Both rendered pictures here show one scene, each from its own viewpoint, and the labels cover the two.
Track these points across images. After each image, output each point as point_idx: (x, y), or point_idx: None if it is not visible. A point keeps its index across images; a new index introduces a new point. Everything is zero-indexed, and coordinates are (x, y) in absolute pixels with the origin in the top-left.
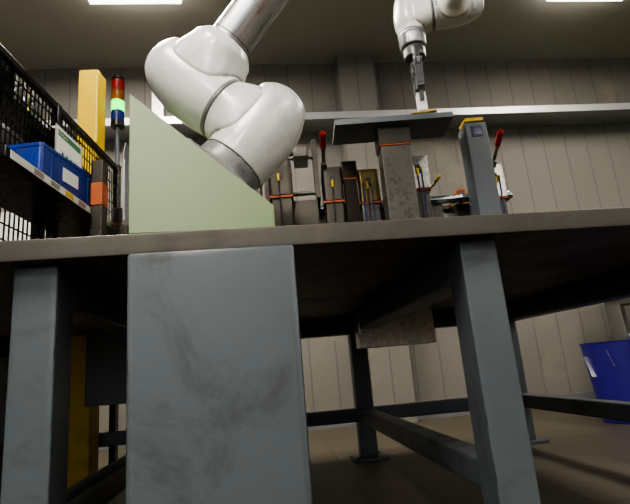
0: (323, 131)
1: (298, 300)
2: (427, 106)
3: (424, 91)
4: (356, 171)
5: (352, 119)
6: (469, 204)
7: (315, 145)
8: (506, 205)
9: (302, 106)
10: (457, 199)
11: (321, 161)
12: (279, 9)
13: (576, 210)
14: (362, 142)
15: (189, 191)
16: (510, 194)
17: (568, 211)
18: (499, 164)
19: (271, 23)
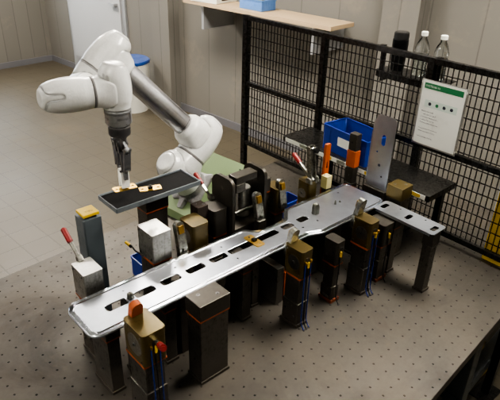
0: (194, 173)
1: None
2: (119, 182)
3: (118, 168)
4: (190, 212)
5: (169, 173)
6: (121, 309)
7: (212, 179)
8: (79, 299)
9: (156, 167)
10: (128, 289)
11: (211, 194)
12: (157, 115)
13: (51, 256)
14: (179, 191)
15: None
16: (71, 311)
17: (55, 255)
18: (73, 263)
19: (163, 120)
